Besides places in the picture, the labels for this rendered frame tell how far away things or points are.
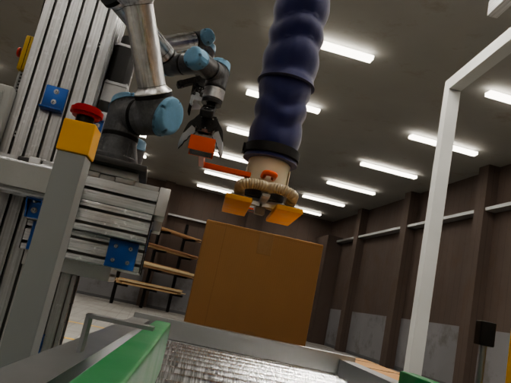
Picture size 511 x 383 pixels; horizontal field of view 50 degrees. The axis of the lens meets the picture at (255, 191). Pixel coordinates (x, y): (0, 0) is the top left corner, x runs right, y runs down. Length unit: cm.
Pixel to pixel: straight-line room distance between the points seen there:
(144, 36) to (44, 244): 75
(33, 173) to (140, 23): 52
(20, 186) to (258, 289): 79
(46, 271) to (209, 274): 74
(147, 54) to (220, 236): 62
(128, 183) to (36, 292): 64
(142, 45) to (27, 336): 89
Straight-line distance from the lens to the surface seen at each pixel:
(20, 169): 164
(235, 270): 182
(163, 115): 167
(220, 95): 194
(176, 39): 249
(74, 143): 121
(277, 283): 183
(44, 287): 119
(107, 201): 172
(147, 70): 169
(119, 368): 40
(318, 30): 234
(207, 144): 185
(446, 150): 552
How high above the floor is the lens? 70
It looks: 12 degrees up
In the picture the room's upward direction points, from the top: 12 degrees clockwise
